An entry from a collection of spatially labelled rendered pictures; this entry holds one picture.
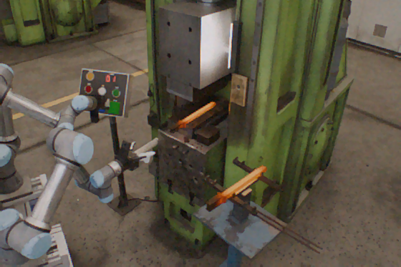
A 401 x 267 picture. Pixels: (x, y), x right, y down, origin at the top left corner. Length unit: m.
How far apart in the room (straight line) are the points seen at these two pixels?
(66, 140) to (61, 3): 5.29
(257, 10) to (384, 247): 2.08
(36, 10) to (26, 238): 5.51
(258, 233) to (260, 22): 1.04
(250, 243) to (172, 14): 1.22
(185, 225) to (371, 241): 1.44
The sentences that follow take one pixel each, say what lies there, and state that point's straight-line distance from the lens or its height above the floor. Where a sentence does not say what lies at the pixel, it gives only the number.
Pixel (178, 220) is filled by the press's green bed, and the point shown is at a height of 0.16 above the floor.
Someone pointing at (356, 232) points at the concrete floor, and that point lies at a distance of 3.06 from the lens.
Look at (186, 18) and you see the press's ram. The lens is 1.84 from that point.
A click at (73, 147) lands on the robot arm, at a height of 1.29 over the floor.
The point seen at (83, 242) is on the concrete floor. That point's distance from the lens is 2.84.
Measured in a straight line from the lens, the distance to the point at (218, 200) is 1.60.
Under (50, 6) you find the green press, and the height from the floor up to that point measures 0.64.
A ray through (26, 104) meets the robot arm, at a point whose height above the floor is 1.32.
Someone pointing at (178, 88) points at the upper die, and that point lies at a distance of 2.03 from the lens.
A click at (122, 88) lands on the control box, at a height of 1.12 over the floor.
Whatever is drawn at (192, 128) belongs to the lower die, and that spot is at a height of 0.99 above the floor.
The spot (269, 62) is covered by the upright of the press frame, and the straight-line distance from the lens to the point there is 1.79.
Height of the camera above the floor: 2.14
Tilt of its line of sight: 31 degrees down
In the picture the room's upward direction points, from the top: 2 degrees clockwise
